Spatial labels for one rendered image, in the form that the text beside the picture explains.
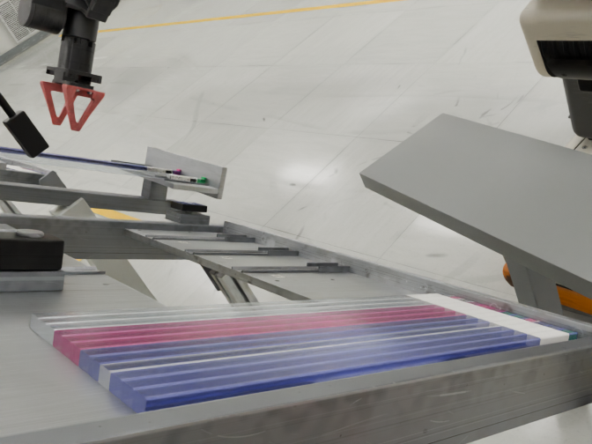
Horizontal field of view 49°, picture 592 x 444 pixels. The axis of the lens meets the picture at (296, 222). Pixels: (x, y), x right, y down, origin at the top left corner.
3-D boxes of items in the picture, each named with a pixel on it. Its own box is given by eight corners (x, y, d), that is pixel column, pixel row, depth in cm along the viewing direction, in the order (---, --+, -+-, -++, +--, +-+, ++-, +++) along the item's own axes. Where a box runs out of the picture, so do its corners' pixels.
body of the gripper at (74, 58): (63, 78, 108) (70, 33, 107) (44, 76, 116) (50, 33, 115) (101, 87, 112) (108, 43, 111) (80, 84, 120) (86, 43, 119)
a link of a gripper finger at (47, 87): (46, 124, 113) (54, 70, 112) (33, 120, 118) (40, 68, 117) (84, 130, 117) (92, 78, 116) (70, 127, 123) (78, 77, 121)
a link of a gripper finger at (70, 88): (59, 129, 107) (68, 71, 106) (46, 124, 113) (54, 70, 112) (99, 135, 112) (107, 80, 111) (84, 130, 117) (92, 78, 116)
